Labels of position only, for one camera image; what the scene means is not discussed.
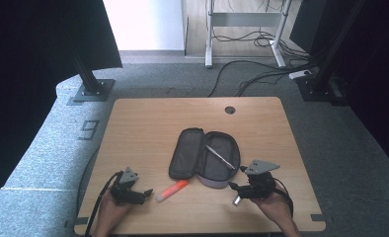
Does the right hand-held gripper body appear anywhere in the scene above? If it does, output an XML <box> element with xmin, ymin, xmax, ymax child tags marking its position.
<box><xmin>244</xmin><ymin>159</ymin><xmax>281</xmax><ymax>199</ymax></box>

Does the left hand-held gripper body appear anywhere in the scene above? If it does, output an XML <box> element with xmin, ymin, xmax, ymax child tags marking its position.
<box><xmin>110</xmin><ymin>166</ymin><xmax>144</xmax><ymax>207</ymax></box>

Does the orange highlighter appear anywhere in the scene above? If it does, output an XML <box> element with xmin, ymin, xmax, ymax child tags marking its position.
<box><xmin>155</xmin><ymin>179</ymin><xmax>190</xmax><ymax>202</ymax></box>

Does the silver pen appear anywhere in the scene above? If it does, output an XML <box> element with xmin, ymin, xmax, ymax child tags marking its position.
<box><xmin>204</xmin><ymin>144</ymin><xmax>237</xmax><ymax>171</ymax></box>

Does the dark grey pencil case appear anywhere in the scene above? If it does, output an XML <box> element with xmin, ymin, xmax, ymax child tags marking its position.
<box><xmin>168</xmin><ymin>127</ymin><xmax>242</xmax><ymax>190</ymax></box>

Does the person's right hand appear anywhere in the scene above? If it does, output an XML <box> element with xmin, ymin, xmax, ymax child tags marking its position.
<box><xmin>251</xmin><ymin>188</ymin><xmax>294</xmax><ymax>228</ymax></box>

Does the person's left hand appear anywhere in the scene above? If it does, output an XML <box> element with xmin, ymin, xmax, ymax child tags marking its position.
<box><xmin>95</xmin><ymin>192</ymin><xmax>133</xmax><ymax>233</ymax></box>

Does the black metal stand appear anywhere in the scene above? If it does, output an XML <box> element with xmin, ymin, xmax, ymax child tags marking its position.
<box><xmin>295</xmin><ymin>0</ymin><xmax>364</xmax><ymax>107</ymax></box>
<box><xmin>72</xmin><ymin>48</ymin><xmax>116</xmax><ymax>103</ymax></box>

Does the white power strip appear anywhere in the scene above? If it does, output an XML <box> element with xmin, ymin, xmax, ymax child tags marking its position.
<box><xmin>288</xmin><ymin>69</ymin><xmax>313</xmax><ymax>80</ymax></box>

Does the black curtain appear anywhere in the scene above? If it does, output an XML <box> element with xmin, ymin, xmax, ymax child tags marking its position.
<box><xmin>289</xmin><ymin>0</ymin><xmax>389</xmax><ymax>176</ymax></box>
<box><xmin>0</xmin><ymin>0</ymin><xmax>123</xmax><ymax>215</ymax></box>

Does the white panel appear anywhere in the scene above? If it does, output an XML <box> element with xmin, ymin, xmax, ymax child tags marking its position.
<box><xmin>102</xmin><ymin>0</ymin><xmax>186</xmax><ymax>51</ymax></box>

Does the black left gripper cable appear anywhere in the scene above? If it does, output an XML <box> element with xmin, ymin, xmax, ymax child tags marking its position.
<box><xmin>84</xmin><ymin>171</ymin><xmax>124</xmax><ymax>237</ymax></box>

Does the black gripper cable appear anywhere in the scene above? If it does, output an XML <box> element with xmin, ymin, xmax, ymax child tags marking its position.
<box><xmin>84</xmin><ymin>171</ymin><xmax>124</xmax><ymax>237</ymax></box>
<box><xmin>272</xmin><ymin>178</ymin><xmax>295</xmax><ymax>219</ymax></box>

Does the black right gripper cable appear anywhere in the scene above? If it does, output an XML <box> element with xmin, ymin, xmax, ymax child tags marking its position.
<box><xmin>272</xmin><ymin>178</ymin><xmax>295</xmax><ymax>219</ymax></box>

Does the black floor cable bundle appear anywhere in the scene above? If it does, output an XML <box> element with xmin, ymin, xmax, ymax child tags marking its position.
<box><xmin>236</xmin><ymin>67</ymin><xmax>319</xmax><ymax>98</ymax></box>

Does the tangle of cables under desk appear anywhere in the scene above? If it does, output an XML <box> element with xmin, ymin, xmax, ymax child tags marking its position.
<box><xmin>211</xmin><ymin>29</ymin><xmax>310</xmax><ymax>61</ymax></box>

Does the white desk frame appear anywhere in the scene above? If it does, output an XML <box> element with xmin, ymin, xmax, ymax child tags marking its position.
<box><xmin>204</xmin><ymin>0</ymin><xmax>294</xmax><ymax>69</ymax></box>

